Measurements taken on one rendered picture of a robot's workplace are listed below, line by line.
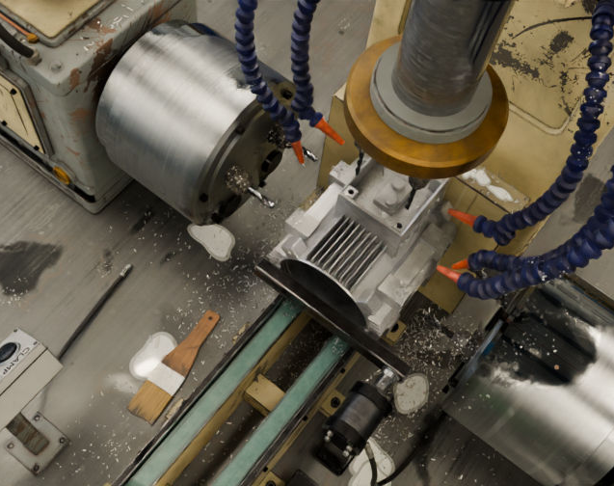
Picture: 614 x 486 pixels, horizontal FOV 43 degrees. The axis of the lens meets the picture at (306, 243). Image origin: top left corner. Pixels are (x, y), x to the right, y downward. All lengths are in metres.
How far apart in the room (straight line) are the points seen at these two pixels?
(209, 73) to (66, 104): 0.21
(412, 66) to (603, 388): 0.44
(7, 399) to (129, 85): 0.43
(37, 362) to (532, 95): 0.71
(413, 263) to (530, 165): 0.23
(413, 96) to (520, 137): 0.34
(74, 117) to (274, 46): 0.55
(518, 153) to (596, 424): 0.40
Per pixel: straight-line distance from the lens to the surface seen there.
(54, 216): 1.41
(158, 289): 1.32
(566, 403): 0.98
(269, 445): 1.12
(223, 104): 1.05
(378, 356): 1.05
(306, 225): 1.06
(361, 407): 1.01
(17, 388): 1.01
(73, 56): 1.12
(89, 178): 1.31
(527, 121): 1.10
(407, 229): 1.00
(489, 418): 1.01
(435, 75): 0.78
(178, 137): 1.06
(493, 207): 1.06
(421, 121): 0.82
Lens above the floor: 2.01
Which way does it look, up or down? 63 degrees down
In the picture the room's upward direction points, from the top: 10 degrees clockwise
